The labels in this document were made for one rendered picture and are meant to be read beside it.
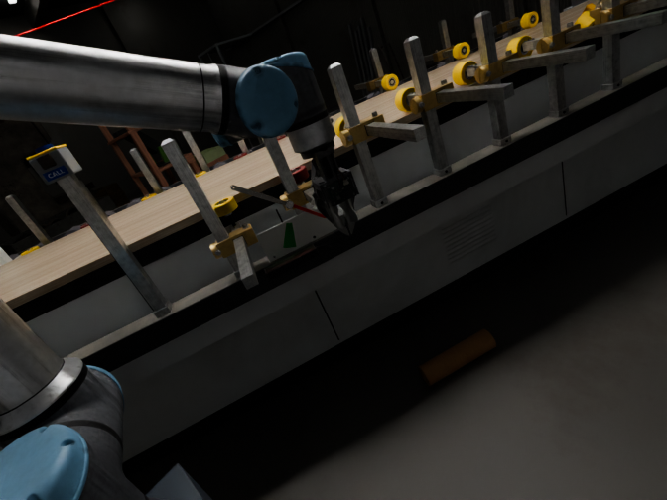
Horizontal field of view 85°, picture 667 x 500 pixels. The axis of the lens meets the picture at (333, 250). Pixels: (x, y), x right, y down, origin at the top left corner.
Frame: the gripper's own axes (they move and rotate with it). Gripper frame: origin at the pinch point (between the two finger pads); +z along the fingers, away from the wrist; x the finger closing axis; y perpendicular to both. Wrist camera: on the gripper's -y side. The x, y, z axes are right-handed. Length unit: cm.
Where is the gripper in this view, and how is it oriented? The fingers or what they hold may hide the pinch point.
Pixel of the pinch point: (346, 228)
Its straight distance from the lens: 82.8
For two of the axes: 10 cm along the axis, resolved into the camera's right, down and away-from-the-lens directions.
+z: 3.6, 8.3, 4.2
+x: 8.8, -4.5, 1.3
